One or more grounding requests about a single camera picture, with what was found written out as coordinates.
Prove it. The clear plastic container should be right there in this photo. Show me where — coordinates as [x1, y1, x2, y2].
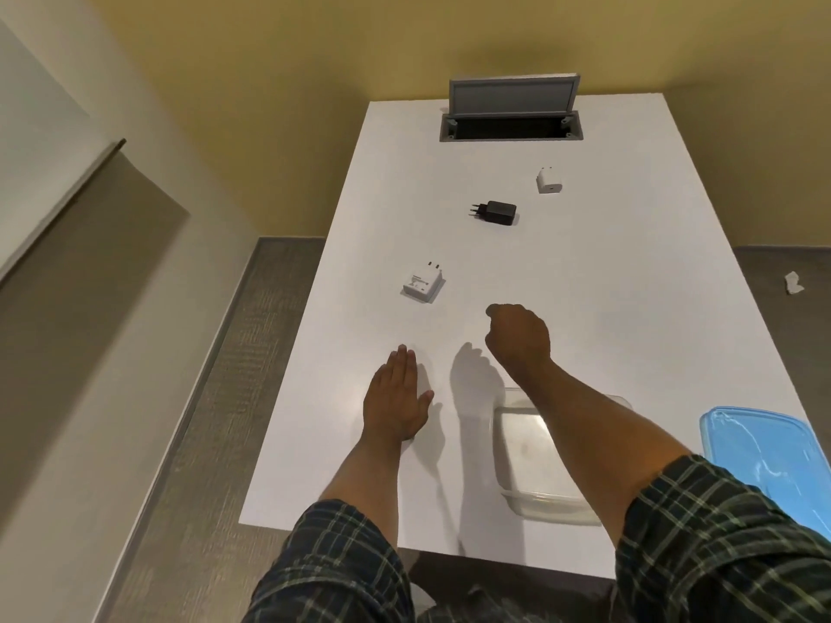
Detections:
[492, 386, 634, 527]

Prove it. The blue plastic container lid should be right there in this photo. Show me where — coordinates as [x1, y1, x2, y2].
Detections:
[699, 406, 831, 542]

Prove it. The person's right hand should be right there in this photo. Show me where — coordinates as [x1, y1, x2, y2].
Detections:
[485, 303, 552, 377]

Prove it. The person's plaid left sleeve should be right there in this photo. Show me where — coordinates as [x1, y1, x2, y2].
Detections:
[242, 499, 416, 623]

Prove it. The person's plaid right sleeve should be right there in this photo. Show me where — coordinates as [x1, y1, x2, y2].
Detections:
[613, 454, 831, 623]

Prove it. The person's plaid sleeve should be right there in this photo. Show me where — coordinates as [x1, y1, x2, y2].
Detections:
[613, 454, 831, 623]
[242, 499, 416, 623]

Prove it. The person's left hand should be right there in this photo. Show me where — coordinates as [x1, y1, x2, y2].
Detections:
[361, 344, 435, 444]

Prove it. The white square power adapter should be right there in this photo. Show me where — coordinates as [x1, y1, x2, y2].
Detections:
[401, 262, 444, 302]

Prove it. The grey table cable hatch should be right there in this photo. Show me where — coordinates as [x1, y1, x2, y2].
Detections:
[439, 74, 584, 145]

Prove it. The person's right forearm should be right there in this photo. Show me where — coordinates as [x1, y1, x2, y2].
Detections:
[513, 356, 692, 549]

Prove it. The person's left forearm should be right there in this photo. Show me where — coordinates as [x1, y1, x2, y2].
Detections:
[319, 429, 416, 546]

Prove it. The black power adapter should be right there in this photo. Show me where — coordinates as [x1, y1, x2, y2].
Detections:
[469, 200, 518, 227]

